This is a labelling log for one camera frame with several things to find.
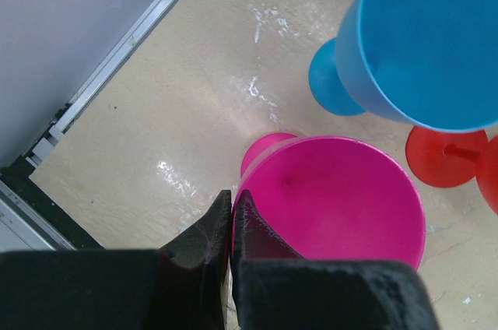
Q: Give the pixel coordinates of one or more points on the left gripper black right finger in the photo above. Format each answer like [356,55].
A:
[276,288]

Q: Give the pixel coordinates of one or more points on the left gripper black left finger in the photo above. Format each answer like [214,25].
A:
[177,286]

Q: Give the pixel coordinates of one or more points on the pink plastic wine glass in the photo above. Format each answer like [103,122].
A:
[332,197]

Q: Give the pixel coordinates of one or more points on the red plastic wine glass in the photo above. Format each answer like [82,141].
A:
[448,160]

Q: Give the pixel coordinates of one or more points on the blue plastic wine glass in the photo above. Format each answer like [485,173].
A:
[429,63]

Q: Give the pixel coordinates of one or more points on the aluminium frame rail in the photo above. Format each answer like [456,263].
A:
[55,57]

